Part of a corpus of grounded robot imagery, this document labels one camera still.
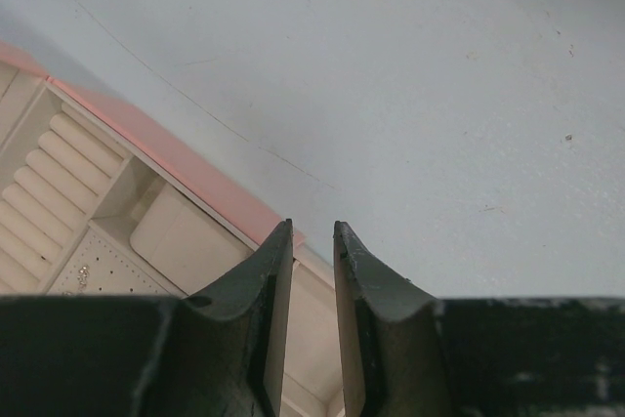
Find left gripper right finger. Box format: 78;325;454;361
334;222;624;416

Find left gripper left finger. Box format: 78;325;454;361
1;220;293;416

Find pink jewelry box drawer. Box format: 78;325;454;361
280;244;345;416

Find pink jewelry box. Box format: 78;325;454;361
1;44;279;296

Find gold stud earrings in box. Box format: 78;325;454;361
64;265;90;296

